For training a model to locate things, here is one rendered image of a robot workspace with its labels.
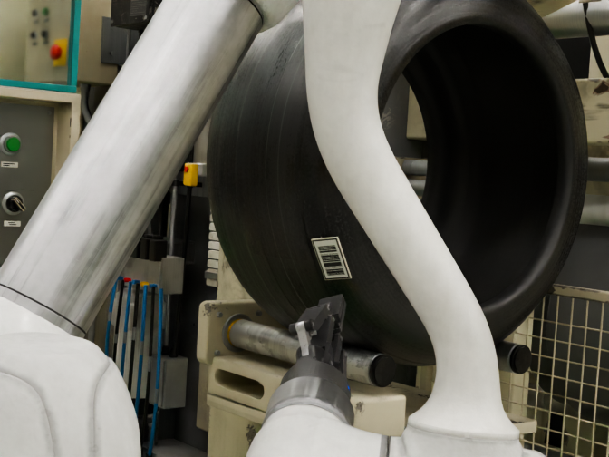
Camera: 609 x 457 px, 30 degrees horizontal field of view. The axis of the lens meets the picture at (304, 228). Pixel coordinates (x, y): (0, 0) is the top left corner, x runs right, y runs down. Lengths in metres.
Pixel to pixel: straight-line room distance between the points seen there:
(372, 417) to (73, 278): 0.60
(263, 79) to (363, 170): 0.54
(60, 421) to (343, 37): 0.43
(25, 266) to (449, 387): 0.40
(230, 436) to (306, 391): 0.82
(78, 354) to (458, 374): 0.35
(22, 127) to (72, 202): 0.93
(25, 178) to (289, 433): 1.06
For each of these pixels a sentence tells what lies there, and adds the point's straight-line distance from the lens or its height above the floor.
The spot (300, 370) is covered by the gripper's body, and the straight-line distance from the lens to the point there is 1.17.
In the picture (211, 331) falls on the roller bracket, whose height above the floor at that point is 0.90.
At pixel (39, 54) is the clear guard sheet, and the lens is 1.99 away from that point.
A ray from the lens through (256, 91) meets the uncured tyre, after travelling 1.55.
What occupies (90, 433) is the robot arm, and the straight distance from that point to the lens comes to 0.85.
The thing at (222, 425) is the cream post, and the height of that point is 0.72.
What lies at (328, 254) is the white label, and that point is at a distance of 1.46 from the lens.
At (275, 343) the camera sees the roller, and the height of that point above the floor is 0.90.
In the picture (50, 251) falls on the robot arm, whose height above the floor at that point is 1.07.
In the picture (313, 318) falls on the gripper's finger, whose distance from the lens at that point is 1.24.
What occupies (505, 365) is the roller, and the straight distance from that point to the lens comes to 1.74.
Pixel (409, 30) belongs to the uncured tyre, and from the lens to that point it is 1.52.
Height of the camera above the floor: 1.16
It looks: 3 degrees down
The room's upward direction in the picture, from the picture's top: 4 degrees clockwise
